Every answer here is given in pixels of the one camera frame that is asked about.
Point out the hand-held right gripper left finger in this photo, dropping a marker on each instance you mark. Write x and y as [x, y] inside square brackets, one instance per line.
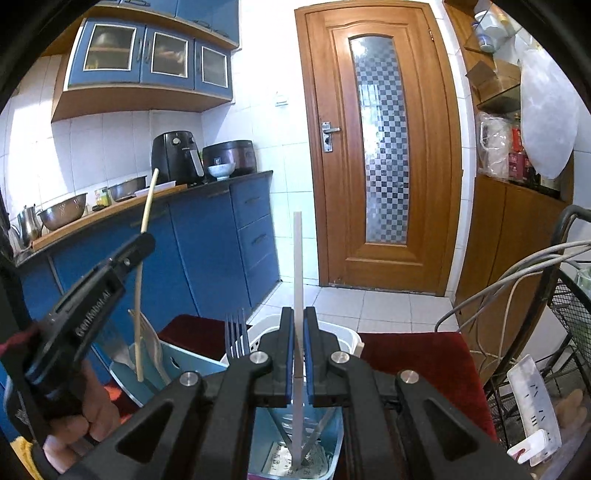
[287, 364]

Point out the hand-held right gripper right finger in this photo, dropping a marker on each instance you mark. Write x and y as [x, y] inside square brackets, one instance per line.
[311, 364]

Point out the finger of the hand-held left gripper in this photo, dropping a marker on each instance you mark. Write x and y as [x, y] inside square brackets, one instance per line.
[129, 256]

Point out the large steel fork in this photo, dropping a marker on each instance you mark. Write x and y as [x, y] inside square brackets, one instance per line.
[236, 334]

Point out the wooden chopstick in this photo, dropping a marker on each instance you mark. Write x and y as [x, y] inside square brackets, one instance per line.
[138, 323]

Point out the light blue utensil box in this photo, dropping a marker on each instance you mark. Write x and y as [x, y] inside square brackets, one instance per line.
[194, 364]

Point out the person's left hand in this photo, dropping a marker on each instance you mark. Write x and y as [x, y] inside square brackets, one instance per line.
[87, 415]

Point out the small green box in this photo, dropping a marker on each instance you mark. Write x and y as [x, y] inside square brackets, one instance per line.
[103, 197]

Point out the steel pan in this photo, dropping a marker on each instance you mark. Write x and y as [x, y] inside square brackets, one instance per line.
[127, 188]

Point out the white cutting board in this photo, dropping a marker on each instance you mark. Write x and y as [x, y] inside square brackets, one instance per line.
[161, 187]

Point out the steel colander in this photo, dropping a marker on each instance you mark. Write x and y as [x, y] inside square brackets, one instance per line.
[62, 212]

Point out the blue base kitchen cabinet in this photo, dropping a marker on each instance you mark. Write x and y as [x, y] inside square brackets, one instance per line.
[207, 240]

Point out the red floral blanket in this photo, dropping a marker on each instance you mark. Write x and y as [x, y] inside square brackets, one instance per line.
[415, 369]

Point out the steel kettle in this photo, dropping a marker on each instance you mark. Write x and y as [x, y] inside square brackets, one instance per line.
[28, 226]

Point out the black air fryer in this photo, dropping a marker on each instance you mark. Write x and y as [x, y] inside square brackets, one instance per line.
[175, 157]

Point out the white bowl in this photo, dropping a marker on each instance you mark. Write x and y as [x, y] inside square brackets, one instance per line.
[220, 170]

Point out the dark rice cooker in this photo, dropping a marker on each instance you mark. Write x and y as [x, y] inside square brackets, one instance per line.
[231, 154]

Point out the wooden door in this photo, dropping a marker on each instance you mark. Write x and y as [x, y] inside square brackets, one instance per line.
[332, 221]

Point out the white power strip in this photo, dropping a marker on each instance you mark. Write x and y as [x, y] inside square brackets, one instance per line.
[531, 401]

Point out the wooden shelf unit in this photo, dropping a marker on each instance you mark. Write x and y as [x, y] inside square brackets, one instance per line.
[503, 240]

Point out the clear plastic bag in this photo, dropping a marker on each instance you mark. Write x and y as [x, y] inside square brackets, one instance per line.
[494, 145]

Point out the red boxes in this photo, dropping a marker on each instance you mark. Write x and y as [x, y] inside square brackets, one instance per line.
[519, 161]

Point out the dark bottle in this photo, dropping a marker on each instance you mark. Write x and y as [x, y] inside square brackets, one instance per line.
[545, 184]

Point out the cardboard box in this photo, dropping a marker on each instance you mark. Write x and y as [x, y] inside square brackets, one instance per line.
[494, 85]

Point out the large white plastic bag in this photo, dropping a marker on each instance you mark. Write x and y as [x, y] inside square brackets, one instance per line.
[549, 115]

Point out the glass jar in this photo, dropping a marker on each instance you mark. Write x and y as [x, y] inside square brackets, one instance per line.
[491, 30]

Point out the blue wall kitchen cabinet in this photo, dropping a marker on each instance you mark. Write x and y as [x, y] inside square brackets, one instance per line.
[152, 50]

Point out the white light switch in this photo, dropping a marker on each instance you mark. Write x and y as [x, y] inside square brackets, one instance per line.
[281, 99]

